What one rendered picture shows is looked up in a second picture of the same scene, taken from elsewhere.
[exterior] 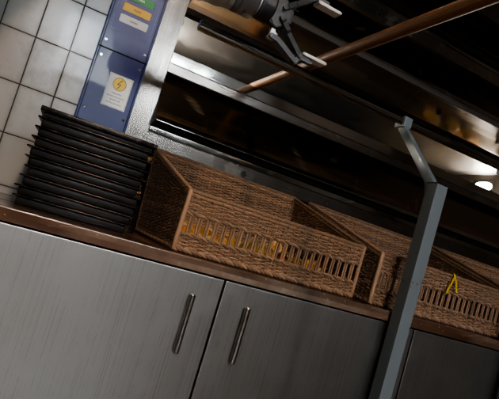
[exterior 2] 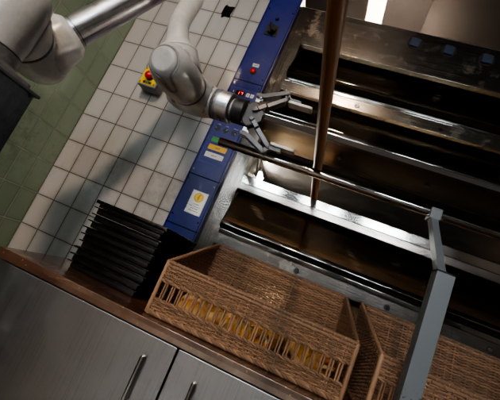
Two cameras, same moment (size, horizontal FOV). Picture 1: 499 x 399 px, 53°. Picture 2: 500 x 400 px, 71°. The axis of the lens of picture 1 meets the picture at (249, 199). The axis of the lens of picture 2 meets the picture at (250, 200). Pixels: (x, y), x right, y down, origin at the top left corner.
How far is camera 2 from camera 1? 75 cm
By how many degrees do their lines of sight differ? 37
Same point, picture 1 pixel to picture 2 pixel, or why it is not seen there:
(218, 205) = (190, 277)
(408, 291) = not seen: outside the picture
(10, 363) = not seen: outside the picture
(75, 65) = (175, 186)
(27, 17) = (151, 159)
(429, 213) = (426, 306)
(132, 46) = (211, 171)
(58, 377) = not seen: outside the picture
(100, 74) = (186, 191)
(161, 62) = (233, 182)
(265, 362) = not seen: outside the picture
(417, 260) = (410, 367)
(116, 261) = (90, 313)
